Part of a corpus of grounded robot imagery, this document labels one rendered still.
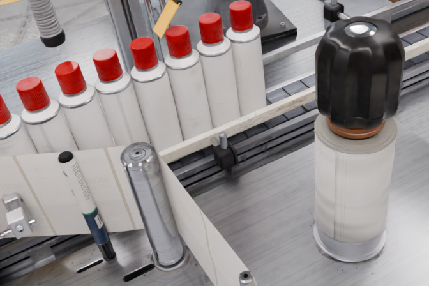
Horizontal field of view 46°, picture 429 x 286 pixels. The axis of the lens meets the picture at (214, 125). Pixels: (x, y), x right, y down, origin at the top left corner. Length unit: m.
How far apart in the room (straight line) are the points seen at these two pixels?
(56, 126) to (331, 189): 0.36
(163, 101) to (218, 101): 0.10
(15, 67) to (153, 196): 0.78
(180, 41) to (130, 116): 0.13
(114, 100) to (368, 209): 0.36
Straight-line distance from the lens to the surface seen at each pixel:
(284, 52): 0.87
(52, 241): 0.79
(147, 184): 0.56
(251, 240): 0.68
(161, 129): 0.76
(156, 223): 0.60
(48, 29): 0.76
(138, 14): 0.83
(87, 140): 0.73
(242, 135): 0.83
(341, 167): 0.54
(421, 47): 0.97
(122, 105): 0.71
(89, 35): 1.32
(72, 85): 0.69
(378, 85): 0.48
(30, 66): 1.27
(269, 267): 0.66
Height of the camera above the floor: 1.42
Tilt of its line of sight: 40 degrees down
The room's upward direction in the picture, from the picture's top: 10 degrees counter-clockwise
